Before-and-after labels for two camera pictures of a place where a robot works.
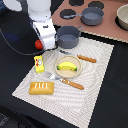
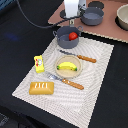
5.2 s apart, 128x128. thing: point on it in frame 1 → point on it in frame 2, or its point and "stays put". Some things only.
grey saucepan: [91, 16] stays put
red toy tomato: [38, 44] → [72, 36]
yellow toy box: [39, 64] stays put
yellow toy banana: [67, 65] stays put
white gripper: [46, 32] → [74, 9]
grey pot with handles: [67, 37] stays put
